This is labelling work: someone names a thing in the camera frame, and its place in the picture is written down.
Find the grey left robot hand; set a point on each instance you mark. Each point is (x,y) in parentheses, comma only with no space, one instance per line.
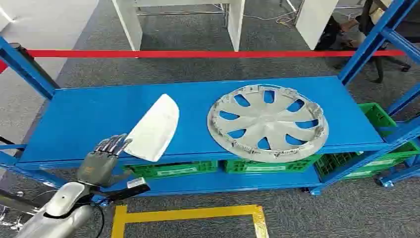
(96,167)

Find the white plastic cover panel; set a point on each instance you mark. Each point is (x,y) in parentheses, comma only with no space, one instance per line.
(154,128)

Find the blue steel shelf rack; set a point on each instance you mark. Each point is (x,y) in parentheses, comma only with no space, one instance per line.
(98,115)

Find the green plastic crate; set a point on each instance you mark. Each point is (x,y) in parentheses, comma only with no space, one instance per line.
(269,167)
(170,170)
(377,115)

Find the yellow floor tape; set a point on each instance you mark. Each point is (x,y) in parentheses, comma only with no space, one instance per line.
(190,214)

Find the white desk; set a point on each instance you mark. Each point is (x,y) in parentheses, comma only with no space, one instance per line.
(131,23)

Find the red barrier tape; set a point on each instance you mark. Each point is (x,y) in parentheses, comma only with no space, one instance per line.
(197,54)

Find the grey plastic wheel hubcap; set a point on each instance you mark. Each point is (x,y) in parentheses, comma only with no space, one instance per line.
(262,124)

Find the white furniture panel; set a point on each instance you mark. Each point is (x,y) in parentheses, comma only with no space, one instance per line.
(315,19)

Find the person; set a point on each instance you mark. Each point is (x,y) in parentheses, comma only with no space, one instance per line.
(328,34)

